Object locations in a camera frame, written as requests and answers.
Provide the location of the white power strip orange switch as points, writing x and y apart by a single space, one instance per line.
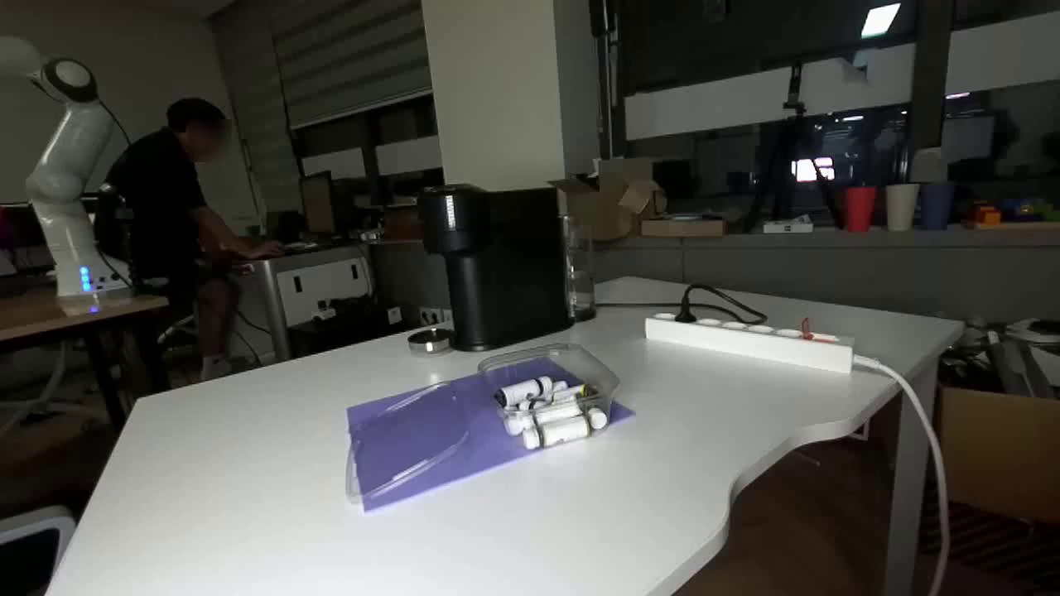
750 339

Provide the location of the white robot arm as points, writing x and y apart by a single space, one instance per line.
70 168

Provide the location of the black coffee machine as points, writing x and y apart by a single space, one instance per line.
499 267

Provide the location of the clear water tank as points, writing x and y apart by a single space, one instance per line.
578 267

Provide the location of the white paper-wrapped cylinder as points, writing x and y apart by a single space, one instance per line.
564 392
564 429
540 417
522 392

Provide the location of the round metal dish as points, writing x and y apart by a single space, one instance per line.
430 343

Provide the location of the open cardboard box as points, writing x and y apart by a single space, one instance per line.
613 203

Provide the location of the flat cardboard box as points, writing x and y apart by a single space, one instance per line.
683 225

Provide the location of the grey white cabinet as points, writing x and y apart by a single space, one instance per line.
319 285

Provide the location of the black tripod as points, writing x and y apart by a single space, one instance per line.
789 154

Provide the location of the red cup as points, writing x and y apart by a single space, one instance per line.
858 211

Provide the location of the white cup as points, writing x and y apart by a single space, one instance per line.
903 205

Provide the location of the person in dark shirt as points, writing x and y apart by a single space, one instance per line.
162 203

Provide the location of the blue cup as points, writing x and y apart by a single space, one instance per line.
940 205

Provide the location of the wooden side table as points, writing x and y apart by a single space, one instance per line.
69 316

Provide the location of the large brown cardboard box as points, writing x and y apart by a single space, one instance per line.
1000 453

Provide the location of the white chair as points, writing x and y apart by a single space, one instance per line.
34 528

